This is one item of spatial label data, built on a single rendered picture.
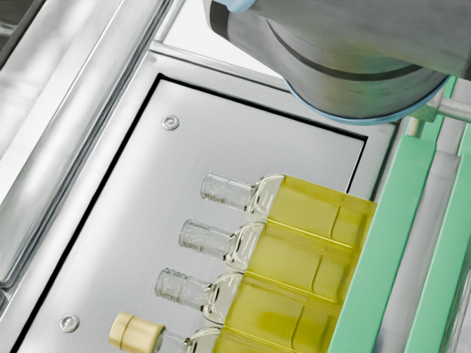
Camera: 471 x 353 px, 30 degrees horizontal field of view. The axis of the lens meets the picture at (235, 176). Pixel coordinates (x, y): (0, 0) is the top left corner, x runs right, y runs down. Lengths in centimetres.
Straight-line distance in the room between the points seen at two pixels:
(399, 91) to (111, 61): 72
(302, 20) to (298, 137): 71
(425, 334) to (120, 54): 63
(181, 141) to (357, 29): 73
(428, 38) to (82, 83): 83
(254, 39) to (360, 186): 56
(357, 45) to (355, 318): 34
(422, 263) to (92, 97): 55
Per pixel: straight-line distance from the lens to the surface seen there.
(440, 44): 36
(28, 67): 123
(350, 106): 51
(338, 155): 108
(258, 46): 51
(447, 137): 91
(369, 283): 71
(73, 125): 112
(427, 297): 71
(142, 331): 82
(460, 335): 69
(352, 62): 42
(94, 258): 102
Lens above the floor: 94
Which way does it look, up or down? 11 degrees up
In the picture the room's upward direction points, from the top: 72 degrees counter-clockwise
